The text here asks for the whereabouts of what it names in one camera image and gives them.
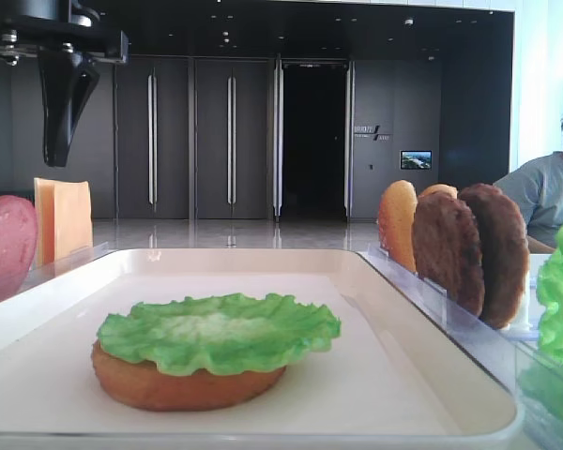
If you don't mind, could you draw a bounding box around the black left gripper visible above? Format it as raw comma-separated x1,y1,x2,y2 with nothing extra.
0,1,129,167

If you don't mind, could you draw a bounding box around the red tomato slice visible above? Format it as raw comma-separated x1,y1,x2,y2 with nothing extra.
0,195,38,302

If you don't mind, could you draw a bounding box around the rear orange cheese slice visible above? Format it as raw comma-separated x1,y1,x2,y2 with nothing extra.
34,178,54,266

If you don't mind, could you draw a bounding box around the orange cheese slice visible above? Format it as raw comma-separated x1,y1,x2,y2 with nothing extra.
53,181,93,260
34,178,54,266

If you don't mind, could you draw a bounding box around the front orange cheese slice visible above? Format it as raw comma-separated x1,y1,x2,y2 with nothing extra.
53,181,93,260

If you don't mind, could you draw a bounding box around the green lettuce leaf on bun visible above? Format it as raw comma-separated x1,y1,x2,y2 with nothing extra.
97,292,342,376

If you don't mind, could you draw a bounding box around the front bread bun slice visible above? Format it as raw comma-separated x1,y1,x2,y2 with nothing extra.
378,180,418,272

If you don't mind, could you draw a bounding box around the bread bun slice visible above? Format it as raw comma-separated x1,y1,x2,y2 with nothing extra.
378,180,418,272
418,184,458,199

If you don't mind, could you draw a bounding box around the rear bread bun slice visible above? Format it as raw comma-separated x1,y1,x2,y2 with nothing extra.
418,184,458,199

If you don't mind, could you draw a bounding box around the front brown meat patty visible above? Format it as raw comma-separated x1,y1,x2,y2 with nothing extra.
412,191,485,317

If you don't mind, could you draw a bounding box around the brown meat patty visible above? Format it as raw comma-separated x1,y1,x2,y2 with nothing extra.
458,184,529,329
412,191,485,317

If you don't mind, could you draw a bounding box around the rear brown meat patty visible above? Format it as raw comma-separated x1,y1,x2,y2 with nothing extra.
458,184,529,329

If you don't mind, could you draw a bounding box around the left dark double door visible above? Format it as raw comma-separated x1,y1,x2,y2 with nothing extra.
115,57,189,219

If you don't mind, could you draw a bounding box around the dark double door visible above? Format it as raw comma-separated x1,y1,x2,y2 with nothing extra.
115,57,189,219
195,60,267,219

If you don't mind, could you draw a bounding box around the middle dark double door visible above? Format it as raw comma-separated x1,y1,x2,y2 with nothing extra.
195,60,267,219

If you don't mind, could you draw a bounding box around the clear acrylic left holder rack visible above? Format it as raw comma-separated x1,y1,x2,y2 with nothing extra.
0,242,114,303

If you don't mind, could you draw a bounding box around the clear acrylic holder rack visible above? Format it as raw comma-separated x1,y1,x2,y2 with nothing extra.
0,242,114,303
360,245,563,449

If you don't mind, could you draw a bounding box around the bottom bun slice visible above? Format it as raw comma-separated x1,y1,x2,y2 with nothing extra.
90,340,288,413

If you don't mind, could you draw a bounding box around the white plastic tray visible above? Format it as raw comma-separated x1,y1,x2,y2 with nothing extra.
0,248,524,449

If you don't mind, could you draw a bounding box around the seated person grey shirt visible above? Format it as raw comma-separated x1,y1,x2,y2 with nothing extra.
494,118,563,254

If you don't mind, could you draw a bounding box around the clear acrylic right holder rack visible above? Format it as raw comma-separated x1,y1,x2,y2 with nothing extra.
360,245,563,449

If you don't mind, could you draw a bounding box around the small wall screen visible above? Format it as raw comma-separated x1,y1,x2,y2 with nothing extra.
400,151,433,170

